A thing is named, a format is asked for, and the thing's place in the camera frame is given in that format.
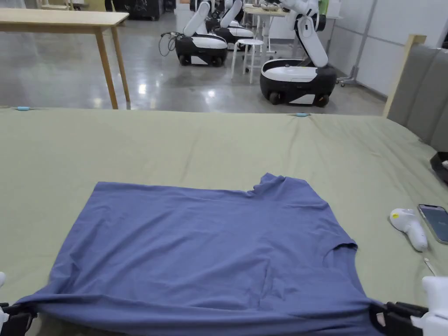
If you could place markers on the large white black wheeled robot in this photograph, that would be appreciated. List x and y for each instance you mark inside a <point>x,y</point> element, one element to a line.
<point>297,75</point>

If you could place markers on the bed with pale green sheet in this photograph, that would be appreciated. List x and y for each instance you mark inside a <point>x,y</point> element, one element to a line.
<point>182,147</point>

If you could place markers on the white hand controller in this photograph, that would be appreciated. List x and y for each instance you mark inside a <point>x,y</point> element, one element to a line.
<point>410,227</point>

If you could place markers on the small blue sheet clip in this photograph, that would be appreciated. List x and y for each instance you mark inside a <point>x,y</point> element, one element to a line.
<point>23,108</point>
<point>302,114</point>

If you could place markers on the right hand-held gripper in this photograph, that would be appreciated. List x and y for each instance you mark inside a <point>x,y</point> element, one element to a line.
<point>435,304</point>

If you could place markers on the blue shirt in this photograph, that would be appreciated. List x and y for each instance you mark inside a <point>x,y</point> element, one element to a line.
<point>196,252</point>

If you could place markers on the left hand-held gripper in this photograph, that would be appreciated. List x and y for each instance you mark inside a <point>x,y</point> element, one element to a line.
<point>2,320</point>

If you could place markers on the grey padded headboard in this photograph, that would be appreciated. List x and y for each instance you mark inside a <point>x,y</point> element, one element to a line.
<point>425,91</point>

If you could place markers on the black object on bed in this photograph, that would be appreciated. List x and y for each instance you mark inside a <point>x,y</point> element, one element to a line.
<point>440,168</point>

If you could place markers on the smartphone with dark screen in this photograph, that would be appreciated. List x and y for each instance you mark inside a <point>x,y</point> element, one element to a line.
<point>435,222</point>

